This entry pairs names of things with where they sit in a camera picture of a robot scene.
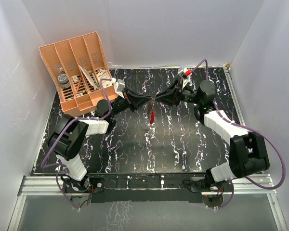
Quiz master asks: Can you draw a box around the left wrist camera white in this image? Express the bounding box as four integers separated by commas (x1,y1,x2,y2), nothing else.
111,78,125,98

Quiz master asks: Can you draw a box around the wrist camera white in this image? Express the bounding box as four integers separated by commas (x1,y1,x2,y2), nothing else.
177,66,192,89
111,78,125,98

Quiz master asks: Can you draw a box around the small grey jar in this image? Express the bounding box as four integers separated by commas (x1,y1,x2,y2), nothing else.
57,74,70,89

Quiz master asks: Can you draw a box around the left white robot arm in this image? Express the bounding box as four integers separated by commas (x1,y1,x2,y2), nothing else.
48,88,153,192

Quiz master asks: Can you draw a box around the red pencil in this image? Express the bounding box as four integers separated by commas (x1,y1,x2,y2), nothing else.
76,77,83,95

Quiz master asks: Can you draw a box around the white box red label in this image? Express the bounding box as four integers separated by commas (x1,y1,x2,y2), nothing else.
220,110,233,123

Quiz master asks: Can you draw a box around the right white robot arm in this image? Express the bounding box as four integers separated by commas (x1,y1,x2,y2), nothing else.
156,80,270,191

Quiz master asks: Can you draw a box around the steel key holder red handle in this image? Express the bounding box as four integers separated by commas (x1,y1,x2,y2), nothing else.
149,101,155,124

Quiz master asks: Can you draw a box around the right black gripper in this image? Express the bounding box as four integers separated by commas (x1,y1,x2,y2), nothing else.
156,78,202,107

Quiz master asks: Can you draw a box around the small white eraser block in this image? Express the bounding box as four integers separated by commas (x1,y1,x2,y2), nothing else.
72,75,79,84

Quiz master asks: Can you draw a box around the white paper card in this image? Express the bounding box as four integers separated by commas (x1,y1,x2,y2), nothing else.
79,65,98,90

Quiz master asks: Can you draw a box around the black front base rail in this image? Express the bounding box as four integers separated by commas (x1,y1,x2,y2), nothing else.
89,173,209,203

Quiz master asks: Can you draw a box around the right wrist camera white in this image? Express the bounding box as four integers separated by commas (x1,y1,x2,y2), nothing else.
177,66,192,89

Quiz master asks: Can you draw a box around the peach desk organizer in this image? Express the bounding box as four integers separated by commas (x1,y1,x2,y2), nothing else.
39,32,118,117

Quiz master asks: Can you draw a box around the white labelled packet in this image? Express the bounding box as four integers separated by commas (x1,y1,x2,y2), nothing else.
97,68,112,88

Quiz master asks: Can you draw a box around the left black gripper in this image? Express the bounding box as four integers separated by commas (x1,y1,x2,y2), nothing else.
108,88,151,118

